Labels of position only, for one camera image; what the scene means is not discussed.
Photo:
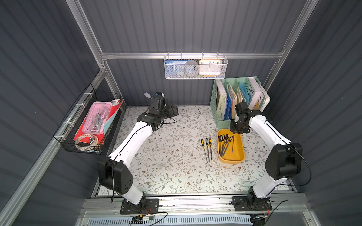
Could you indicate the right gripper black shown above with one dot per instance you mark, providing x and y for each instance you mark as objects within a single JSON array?
[{"x": 237, "y": 127}]

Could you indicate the yellow storage tray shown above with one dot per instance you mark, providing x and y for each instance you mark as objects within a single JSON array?
[{"x": 238, "y": 154}]

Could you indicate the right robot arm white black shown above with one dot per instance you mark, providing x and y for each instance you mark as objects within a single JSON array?
[{"x": 284, "y": 160}]

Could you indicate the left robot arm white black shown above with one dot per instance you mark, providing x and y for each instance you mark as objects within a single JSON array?
[{"x": 113, "y": 170}]

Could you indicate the green file organizer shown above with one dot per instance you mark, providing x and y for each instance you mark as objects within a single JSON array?
[{"x": 226, "y": 94}]

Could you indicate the blue box in basket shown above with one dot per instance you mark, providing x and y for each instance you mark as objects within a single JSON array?
[{"x": 174, "y": 67}]

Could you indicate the pink plastic tool case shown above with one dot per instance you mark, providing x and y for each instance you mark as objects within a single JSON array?
[{"x": 96, "y": 117}]

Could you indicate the blue desk lamp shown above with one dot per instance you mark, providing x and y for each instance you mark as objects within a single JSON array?
[{"x": 147, "y": 95}]

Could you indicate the white book in organizer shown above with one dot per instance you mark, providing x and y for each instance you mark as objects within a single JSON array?
[{"x": 254, "y": 92}]

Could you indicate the grey tape roll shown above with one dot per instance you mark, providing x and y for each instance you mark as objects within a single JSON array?
[{"x": 191, "y": 68}]

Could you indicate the yellow white clock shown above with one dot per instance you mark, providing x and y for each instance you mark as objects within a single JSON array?
[{"x": 212, "y": 67}]

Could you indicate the red folder in basket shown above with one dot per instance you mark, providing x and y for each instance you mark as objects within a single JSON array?
[{"x": 116, "y": 103}]

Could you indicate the clear tape roll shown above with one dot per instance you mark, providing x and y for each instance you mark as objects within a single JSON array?
[{"x": 87, "y": 140}]

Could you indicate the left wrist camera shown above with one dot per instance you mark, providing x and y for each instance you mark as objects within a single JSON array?
[{"x": 158, "y": 103}]

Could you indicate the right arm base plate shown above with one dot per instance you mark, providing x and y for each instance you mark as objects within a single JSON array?
[{"x": 245, "y": 203}]

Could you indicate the black wire side basket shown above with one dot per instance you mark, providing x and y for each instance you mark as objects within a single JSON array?
[{"x": 75, "y": 118}]

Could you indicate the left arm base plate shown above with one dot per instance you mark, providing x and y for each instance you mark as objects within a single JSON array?
[{"x": 146, "y": 206}]

